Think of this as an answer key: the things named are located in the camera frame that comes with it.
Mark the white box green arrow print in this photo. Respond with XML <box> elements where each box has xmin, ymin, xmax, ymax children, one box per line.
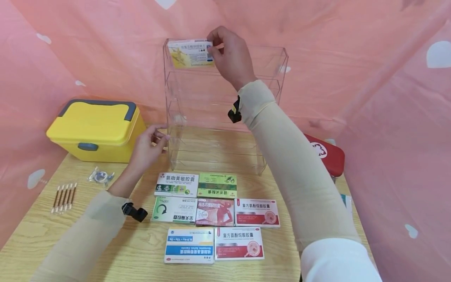
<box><xmin>151</xmin><ymin>196</ymin><xmax>198</xmax><ymax>224</ymax></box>

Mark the blue white medicine box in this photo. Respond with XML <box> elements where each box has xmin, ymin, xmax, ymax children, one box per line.
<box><xmin>164</xmin><ymin>228</ymin><xmax>215</xmax><ymax>264</ymax></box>

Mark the black wrist band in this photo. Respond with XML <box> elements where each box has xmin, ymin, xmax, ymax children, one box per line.
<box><xmin>227</xmin><ymin>95</ymin><xmax>242</xmax><ymax>123</ymax></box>
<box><xmin>121</xmin><ymin>202</ymin><xmax>148</xmax><ymax>223</ymax></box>

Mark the person's right hand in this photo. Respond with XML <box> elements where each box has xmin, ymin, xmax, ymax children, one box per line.
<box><xmin>207</xmin><ymin>26</ymin><xmax>258</xmax><ymax>91</ymax></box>

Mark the white red medicine box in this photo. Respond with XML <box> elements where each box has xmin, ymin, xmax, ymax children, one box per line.
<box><xmin>214</xmin><ymin>226</ymin><xmax>265</xmax><ymax>261</ymax></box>
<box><xmin>234</xmin><ymin>198</ymin><xmax>281</xmax><ymax>228</ymax></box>

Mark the person's left hand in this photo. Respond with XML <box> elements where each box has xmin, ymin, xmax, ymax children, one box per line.
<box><xmin>128</xmin><ymin>125</ymin><xmax>171</xmax><ymax>177</ymax></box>

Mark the yellow storage box grey handle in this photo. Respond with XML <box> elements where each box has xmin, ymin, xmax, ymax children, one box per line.
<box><xmin>46</xmin><ymin>99</ymin><xmax>147</xmax><ymax>163</ymax></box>

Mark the white green medicine box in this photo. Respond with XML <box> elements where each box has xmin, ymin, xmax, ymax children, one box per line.
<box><xmin>154</xmin><ymin>172</ymin><xmax>200</xmax><ymax>197</ymax></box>

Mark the person's left forearm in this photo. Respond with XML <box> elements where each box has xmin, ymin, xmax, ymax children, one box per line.
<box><xmin>30</xmin><ymin>166</ymin><xmax>141</xmax><ymax>282</ymax></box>

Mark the clear plastic packet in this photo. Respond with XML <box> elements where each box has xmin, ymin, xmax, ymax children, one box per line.
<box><xmin>87</xmin><ymin>166</ymin><xmax>115</xmax><ymax>187</ymax></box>

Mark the yellow white medicine box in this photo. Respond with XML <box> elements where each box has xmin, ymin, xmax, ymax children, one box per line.
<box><xmin>167</xmin><ymin>39</ymin><xmax>215</xmax><ymax>69</ymax></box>

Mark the row of brown-tipped swabs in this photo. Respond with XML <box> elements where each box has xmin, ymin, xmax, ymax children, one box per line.
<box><xmin>51</xmin><ymin>183</ymin><xmax>78</xmax><ymax>214</ymax></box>

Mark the pink red medicine box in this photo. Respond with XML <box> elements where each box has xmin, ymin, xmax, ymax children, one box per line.
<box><xmin>195</xmin><ymin>198</ymin><xmax>236</xmax><ymax>227</ymax></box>

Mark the red first aid pouch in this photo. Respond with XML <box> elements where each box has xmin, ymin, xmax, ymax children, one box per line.
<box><xmin>303</xmin><ymin>134</ymin><xmax>345</xmax><ymax>177</ymax></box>

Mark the clear acrylic tiered shelf rack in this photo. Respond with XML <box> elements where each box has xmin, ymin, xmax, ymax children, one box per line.
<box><xmin>162</xmin><ymin>38</ymin><xmax>289</xmax><ymax>175</ymax></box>

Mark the person's right forearm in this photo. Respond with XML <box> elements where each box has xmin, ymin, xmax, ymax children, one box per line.
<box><xmin>238</xmin><ymin>80</ymin><xmax>383</xmax><ymax>282</ymax></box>

